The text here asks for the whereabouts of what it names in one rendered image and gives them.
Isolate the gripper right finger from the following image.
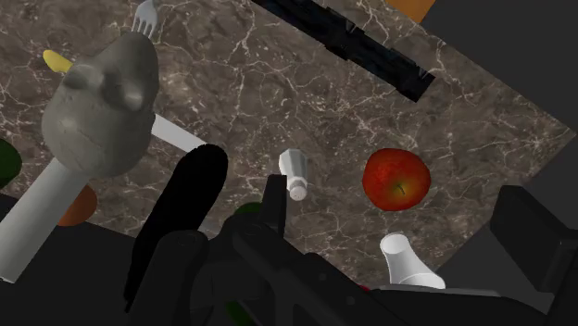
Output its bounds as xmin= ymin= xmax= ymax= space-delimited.
xmin=489 ymin=184 xmax=578 ymax=326

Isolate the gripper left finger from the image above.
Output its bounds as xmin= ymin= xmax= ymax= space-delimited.
xmin=130 ymin=173 xmax=401 ymax=326

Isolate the small dark green object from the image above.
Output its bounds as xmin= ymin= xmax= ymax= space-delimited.
xmin=234 ymin=201 xmax=264 ymax=218

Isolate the white salt shaker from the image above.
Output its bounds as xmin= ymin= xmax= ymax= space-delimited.
xmin=278 ymin=148 xmax=309 ymax=202

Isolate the black long rounded object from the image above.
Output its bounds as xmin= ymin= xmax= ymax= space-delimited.
xmin=123 ymin=144 xmax=230 ymax=314

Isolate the white flat bar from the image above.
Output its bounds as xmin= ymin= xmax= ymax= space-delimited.
xmin=151 ymin=114 xmax=208 ymax=155

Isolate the red apple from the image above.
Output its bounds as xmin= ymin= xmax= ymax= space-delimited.
xmin=361 ymin=147 xmax=433 ymax=213

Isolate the white cup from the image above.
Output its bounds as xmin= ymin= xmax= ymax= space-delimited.
xmin=379 ymin=232 xmax=446 ymax=291

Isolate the black long flat bar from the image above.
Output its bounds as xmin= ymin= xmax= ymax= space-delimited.
xmin=249 ymin=0 xmax=437 ymax=104

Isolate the orange round object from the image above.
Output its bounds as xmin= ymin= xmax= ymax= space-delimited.
xmin=57 ymin=183 xmax=98 ymax=227

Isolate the white fork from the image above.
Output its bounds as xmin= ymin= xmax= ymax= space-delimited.
xmin=131 ymin=0 xmax=159 ymax=40

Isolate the orange box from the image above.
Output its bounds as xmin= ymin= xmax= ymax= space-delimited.
xmin=384 ymin=0 xmax=438 ymax=25

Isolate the white long cylinder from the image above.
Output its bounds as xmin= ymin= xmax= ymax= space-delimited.
xmin=0 ymin=157 xmax=92 ymax=284

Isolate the yellow banana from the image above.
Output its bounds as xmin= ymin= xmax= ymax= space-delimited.
xmin=43 ymin=49 xmax=74 ymax=74

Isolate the dark green round object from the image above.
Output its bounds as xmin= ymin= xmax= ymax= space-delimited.
xmin=0 ymin=138 xmax=23 ymax=190

